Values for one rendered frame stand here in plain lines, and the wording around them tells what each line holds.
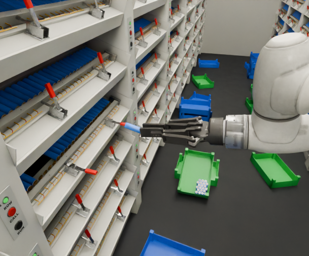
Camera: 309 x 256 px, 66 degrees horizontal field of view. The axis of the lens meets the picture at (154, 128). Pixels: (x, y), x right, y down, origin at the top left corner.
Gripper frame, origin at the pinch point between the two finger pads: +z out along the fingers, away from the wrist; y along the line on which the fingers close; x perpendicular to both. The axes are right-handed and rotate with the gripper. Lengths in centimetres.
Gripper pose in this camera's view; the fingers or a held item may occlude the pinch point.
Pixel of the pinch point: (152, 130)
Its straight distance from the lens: 70.4
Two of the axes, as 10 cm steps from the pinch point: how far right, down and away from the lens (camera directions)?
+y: -2.9, 5.2, -8.0
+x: 1.6, 8.5, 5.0
